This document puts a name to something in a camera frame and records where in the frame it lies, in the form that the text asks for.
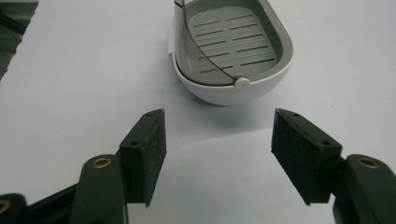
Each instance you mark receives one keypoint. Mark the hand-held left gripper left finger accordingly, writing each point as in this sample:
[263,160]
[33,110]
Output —
[137,161]

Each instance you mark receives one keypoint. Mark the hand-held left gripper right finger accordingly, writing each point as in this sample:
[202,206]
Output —
[311,155]

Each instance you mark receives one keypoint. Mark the white and grey soap dish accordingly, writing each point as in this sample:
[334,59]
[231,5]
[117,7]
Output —
[229,49]

